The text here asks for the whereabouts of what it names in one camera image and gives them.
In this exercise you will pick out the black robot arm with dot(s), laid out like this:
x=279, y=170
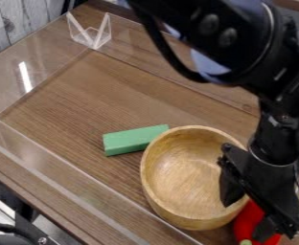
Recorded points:
x=237, y=43

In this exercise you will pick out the red plush fruit green leaf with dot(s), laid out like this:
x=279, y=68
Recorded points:
x=243, y=225

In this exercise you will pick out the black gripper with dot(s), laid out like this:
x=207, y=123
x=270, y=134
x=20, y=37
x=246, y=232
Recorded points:
x=269, y=184

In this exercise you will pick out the black metal table frame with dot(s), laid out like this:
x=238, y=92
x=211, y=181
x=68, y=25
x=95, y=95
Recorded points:
x=24, y=226

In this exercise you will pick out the wooden bowl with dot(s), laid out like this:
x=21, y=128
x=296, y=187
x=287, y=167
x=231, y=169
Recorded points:
x=179, y=177

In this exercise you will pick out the clear acrylic enclosure walls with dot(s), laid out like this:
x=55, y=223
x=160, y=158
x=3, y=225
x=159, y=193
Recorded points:
x=64, y=95

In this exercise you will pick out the green rectangular block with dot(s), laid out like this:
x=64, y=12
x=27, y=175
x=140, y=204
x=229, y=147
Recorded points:
x=132, y=140

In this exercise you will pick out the clear acrylic corner bracket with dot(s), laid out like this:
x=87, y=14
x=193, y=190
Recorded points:
x=92, y=38

